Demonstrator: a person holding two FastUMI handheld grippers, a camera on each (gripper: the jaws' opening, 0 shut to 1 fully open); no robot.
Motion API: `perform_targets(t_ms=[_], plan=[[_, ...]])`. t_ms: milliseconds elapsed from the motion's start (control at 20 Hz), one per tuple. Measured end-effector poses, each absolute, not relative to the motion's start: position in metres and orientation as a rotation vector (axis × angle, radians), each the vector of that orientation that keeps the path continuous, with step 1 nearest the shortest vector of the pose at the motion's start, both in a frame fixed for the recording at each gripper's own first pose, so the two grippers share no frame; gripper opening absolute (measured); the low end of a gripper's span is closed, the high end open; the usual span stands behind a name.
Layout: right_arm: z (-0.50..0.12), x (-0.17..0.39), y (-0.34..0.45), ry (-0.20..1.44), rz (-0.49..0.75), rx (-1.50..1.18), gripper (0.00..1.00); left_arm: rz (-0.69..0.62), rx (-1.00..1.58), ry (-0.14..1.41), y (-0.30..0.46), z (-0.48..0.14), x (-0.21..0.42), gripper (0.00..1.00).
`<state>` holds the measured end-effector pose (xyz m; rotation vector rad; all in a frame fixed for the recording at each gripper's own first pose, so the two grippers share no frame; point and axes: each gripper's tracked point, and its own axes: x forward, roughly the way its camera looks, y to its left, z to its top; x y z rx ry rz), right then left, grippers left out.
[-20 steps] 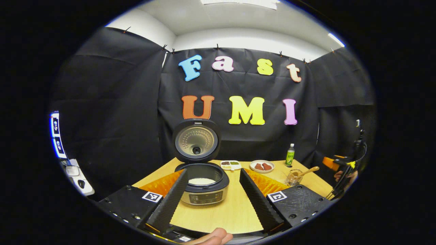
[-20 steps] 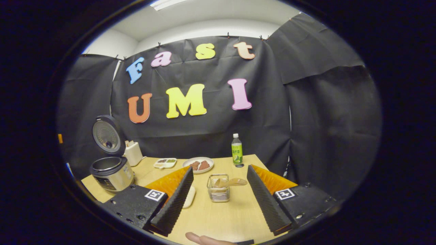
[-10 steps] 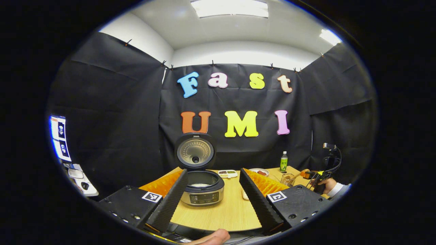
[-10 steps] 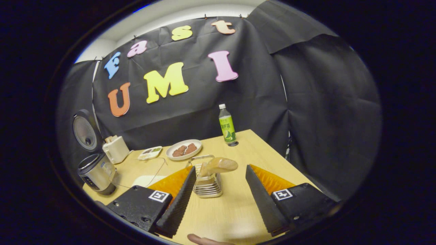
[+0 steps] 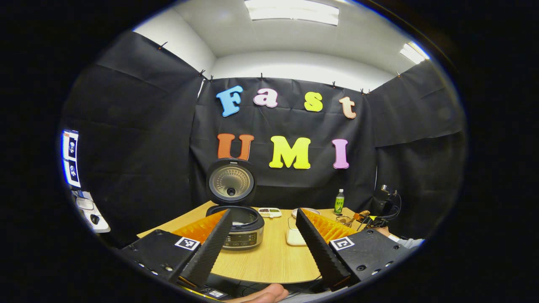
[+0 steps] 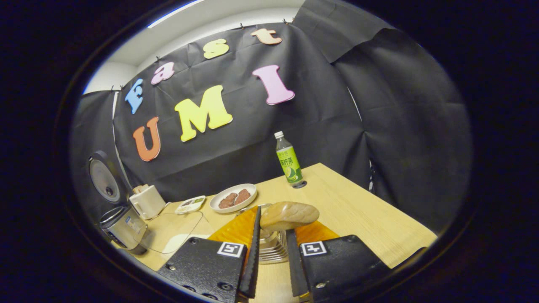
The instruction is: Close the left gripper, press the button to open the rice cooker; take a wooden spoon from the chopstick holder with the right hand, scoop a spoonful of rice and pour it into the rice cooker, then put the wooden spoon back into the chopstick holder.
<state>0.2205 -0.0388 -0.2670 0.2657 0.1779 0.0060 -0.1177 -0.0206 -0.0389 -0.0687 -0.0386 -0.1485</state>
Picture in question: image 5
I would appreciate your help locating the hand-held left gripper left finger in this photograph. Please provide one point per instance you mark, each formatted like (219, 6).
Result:
(210, 248)

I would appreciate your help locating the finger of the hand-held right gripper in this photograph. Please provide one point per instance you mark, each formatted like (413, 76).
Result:
(364, 217)

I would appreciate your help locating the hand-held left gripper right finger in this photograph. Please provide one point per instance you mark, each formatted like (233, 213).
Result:
(318, 248)

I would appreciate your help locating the white rice container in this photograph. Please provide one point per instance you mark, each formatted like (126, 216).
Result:
(294, 237)

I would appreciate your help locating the dark grey rice cooker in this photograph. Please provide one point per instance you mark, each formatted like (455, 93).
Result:
(244, 235)

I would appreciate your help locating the green drink bottle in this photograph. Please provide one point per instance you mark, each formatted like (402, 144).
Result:
(339, 204)

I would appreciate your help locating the white oval plate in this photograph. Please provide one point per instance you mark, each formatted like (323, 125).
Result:
(309, 210)

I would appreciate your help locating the black case with white label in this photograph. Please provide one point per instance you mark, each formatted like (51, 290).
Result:
(214, 293)

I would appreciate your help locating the white divided bean dish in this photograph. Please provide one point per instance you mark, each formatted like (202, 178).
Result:
(269, 212)

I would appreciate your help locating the white side desk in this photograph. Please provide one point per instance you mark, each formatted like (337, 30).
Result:
(101, 227)

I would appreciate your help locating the black computer mouse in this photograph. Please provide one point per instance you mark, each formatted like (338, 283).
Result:
(94, 219)

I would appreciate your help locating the black backdrop cloth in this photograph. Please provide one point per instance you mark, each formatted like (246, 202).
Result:
(139, 147)

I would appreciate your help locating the small ceiling light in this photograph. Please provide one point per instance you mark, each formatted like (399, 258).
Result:
(414, 52)

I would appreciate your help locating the computer monitor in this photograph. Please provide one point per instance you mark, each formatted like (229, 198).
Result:
(70, 158)

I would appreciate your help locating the long ceiling light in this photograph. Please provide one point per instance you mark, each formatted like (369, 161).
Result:
(290, 11)

